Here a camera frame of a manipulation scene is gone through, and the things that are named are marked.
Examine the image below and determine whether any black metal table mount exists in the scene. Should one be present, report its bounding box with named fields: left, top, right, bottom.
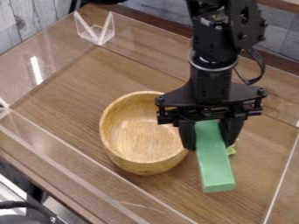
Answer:
left=0, top=185, right=66, bottom=224

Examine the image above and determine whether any clear acrylic corner bracket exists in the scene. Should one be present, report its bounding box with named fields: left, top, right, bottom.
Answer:
left=74, top=11, right=115, bottom=46

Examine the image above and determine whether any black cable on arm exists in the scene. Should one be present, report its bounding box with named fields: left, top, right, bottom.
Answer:
left=233, top=47, right=268, bottom=86

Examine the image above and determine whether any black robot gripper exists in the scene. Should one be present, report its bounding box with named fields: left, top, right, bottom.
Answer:
left=155, top=66, right=268, bottom=151

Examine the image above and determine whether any green rectangular stick block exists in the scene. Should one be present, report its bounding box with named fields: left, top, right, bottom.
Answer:
left=195, top=120, right=235, bottom=193

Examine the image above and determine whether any clear acrylic enclosure wall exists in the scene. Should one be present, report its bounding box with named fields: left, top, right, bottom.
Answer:
left=0, top=5, right=299, bottom=224

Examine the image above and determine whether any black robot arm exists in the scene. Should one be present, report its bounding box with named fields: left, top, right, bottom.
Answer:
left=155, top=0, right=268, bottom=150

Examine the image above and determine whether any red plush strawberry toy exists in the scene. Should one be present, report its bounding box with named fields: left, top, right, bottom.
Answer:
left=227, top=145, right=237, bottom=156

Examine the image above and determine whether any light wooden bowl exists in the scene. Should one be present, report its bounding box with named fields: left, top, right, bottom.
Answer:
left=99, top=91, right=189, bottom=175

